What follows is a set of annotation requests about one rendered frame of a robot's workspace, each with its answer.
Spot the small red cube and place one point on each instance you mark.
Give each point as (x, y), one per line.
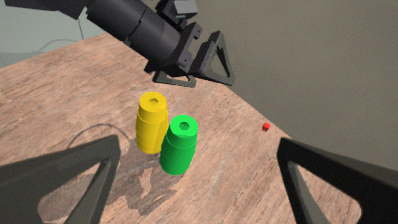
(266, 126)

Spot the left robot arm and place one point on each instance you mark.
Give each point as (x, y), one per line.
(116, 17)

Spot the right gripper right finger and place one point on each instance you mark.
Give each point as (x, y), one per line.
(374, 187)

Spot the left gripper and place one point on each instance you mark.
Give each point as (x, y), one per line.
(166, 45)

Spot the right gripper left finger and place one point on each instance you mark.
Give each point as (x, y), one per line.
(24, 183)

